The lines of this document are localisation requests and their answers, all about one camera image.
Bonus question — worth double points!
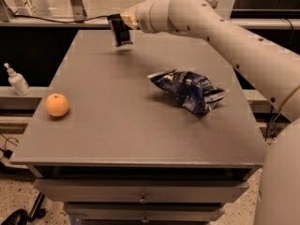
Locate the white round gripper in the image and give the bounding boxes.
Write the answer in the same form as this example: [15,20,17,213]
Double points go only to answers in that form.
[120,0,173,34]

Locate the black rxbar chocolate bar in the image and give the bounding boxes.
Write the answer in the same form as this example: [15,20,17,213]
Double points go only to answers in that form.
[108,14,132,47]

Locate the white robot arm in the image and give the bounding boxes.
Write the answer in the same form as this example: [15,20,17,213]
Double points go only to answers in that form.
[121,0,300,225]

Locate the blue crumpled chip bag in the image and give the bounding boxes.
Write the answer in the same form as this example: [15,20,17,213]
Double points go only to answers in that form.
[148,69,229,114]

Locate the orange fruit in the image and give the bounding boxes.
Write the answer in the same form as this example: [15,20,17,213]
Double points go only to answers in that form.
[45,94,69,117]

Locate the grey drawer cabinet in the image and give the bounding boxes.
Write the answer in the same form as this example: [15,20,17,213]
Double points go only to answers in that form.
[11,30,266,225]

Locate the white pump bottle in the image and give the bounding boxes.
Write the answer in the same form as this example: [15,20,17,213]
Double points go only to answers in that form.
[4,63,30,96]

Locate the black office chair base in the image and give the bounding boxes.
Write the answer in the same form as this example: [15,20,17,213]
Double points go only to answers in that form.
[1,192,46,225]

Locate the black cable on ledge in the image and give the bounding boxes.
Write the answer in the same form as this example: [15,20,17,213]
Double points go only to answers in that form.
[0,0,112,25]

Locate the black floor cable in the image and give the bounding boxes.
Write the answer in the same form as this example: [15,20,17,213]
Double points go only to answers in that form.
[0,132,20,161]

